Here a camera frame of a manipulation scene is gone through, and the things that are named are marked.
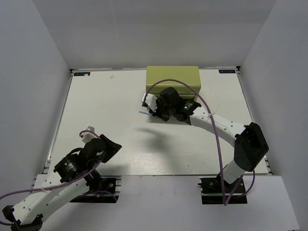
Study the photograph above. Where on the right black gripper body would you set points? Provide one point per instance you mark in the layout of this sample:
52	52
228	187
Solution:
164	111

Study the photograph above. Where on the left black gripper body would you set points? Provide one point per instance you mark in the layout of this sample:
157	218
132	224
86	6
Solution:
97	160

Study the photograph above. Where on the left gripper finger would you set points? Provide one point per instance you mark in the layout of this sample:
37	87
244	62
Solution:
107	155
111	146

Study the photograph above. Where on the clear blue pen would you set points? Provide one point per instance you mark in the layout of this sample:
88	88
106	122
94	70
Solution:
145	112

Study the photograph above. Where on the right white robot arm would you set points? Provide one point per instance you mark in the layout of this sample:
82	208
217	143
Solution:
248	141

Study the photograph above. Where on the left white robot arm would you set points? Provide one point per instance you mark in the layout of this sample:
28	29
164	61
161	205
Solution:
73	176

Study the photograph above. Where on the green metal drawer cabinet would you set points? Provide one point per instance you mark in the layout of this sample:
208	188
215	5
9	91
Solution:
187	74

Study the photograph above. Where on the right blue label sticker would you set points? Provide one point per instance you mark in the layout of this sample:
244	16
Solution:
227	71

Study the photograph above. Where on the blue label sticker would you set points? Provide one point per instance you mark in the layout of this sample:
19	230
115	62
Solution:
81	74
227	71

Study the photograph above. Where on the left blue label sticker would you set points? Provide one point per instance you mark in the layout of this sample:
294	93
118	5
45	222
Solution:
81	74

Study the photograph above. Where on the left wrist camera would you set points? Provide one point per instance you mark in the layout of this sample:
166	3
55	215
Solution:
88	134

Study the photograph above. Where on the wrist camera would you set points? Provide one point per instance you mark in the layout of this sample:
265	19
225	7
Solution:
88	134
149	101

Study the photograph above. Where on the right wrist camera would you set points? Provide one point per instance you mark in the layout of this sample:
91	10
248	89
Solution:
149	101

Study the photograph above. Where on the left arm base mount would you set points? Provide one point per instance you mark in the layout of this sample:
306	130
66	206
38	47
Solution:
108	193

